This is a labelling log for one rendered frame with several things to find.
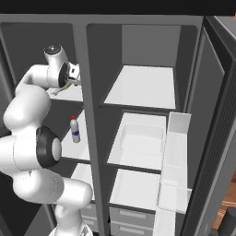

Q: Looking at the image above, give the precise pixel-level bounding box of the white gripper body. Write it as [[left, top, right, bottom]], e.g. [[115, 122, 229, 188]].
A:
[[65, 77, 82, 88]]

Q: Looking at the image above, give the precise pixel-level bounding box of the white freezer shelf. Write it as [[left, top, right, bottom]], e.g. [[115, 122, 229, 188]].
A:
[[47, 84, 85, 103], [69, 162, 96, 202], [60, 109, 92, 162]]

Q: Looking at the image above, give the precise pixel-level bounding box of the grey-green frozen fish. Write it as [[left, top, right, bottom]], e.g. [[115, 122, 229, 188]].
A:
[[50, 84, 71, 97]]

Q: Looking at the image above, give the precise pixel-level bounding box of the grey fridge freezer cabinet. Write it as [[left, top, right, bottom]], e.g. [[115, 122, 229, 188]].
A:
[[0, 14, 205, 236]]

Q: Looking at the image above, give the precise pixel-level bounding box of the dark grey freezer door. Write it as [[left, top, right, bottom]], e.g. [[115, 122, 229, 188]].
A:
[[0, 23, 18, 136]]

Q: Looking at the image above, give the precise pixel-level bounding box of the white fridge shelf with tray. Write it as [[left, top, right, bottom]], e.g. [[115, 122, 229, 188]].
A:
[[106, 112, 168, 171]]

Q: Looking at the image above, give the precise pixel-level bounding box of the grey freezer drawer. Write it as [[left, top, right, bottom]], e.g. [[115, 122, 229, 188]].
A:
[[80, 201, 100, 233]]

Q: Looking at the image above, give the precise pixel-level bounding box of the white fridge door bin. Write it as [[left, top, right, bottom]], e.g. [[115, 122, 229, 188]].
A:
[[152, 112, 194, 236]]

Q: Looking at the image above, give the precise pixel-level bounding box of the grey fridge drawer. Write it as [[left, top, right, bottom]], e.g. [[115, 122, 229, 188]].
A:
[[109, 206, 157, 229], [110, 220, 155, 236]]

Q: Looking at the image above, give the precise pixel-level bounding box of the dark grey fridge door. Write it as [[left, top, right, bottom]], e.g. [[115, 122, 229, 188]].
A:
[[179, 15, 236, 236]]

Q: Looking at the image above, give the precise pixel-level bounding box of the white bottle with red cap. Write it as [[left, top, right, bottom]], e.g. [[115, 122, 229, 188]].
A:
[[69, 115, 82, 145]]

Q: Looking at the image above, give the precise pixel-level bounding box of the black cylinder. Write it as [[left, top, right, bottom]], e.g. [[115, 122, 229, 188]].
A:
[[218, 206, 236, 236]]

